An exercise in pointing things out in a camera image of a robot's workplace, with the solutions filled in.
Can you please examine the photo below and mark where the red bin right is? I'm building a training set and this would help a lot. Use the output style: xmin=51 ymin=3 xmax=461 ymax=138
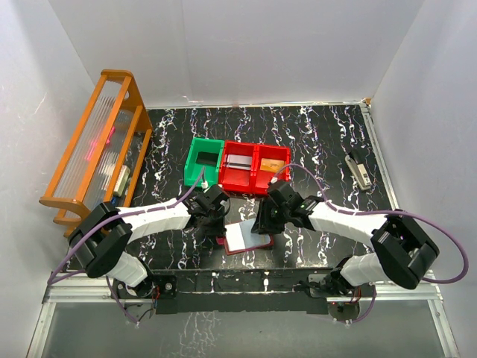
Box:
xmin=251 ymin=144 xmax=291 ymax=195

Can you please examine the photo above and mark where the black grey stapler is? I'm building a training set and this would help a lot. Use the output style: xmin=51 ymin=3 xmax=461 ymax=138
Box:
xmin=344 ymin=149 xmax=372 ymax=191

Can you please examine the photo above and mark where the red bin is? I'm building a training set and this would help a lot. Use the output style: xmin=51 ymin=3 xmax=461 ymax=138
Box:
xmin=251 ymin=144 xmax=291 ymax=195
xmin=218 ymin=140 xmax=254 ymax=194

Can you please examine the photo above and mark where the orange card in bin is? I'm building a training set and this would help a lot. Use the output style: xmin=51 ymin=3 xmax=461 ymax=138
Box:
xmin=259 ymin=158 xmax=285 ymax=173

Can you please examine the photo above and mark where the grey striped card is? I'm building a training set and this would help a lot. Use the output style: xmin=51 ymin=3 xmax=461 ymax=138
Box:
xmin=224 ymin=154 xmax=253 ymax=170

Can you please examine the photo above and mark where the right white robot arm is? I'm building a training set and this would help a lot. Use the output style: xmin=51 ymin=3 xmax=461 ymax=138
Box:
xmin=251 ymin=180 xmax=440 ymax=295

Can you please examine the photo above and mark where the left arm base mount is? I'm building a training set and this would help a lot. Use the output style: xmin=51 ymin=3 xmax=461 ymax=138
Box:
xmin=107 ymin=274 xmax=178 ymax=324

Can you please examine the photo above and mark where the red leather card holder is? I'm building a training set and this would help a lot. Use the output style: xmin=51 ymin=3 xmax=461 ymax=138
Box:
xmin=216 ymin=219 xmax=274 ymax=255

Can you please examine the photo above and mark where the green plastic bin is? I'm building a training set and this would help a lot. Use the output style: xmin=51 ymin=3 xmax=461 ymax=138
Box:
xmin=184 ymin=137 xmax=224 ymax=186

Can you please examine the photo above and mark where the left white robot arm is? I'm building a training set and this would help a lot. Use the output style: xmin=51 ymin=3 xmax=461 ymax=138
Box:
xmin=68 ymin=184 xmax=230 ymax=298

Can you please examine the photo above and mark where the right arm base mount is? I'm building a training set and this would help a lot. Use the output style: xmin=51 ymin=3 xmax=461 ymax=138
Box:
xmin=296 ymin=274 xmax=376 ymax=324

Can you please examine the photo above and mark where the red bin left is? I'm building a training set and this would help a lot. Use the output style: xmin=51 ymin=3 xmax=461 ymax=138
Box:
xmin=218 ymin=140 xmax=254 ymax=194

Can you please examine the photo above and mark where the orange wooden rack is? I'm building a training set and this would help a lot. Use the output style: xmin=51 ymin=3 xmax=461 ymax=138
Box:
xmin=40 ymin=69 xmax=153 ymax=236

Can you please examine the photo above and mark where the beige box in rack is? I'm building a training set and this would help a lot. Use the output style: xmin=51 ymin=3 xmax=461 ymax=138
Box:
xmin=113 ymin=165 xmax=130 ymax=196

